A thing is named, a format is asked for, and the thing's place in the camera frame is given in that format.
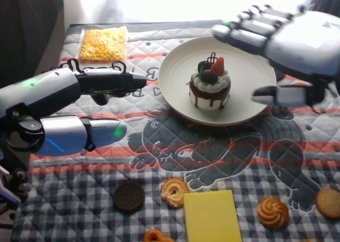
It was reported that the dark chocolate sandwich cookie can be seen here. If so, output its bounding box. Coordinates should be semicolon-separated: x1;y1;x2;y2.
114;180;146;212

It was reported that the white round plate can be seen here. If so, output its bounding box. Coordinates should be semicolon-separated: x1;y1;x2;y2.
158;36;278;126

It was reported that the yellow cube block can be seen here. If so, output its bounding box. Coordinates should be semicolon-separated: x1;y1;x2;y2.
183;190;243;242

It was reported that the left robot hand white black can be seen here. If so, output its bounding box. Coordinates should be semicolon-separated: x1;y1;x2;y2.
212;4;340;107

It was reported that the grey quilt with bear print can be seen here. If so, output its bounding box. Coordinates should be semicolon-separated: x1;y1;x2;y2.
10;20;340;242

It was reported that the bag of yellow beads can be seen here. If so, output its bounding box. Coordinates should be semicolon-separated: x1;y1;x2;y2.
79;26;129;62

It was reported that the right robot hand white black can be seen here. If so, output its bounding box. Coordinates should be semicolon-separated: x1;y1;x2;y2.
0;59;148;157

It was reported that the dark fabric drape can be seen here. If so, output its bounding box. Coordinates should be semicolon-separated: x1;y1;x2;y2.
0;0;66;90

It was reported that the chocolate cupcake toy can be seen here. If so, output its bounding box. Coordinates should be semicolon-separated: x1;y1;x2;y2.
189;52;232;111

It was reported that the round tan biscuit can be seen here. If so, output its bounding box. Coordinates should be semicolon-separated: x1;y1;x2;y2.
315;188;340;220

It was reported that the swirl butter cookie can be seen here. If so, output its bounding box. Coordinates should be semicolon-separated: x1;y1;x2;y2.
142;229;175;242
160;177;191;208
256;197;290;229

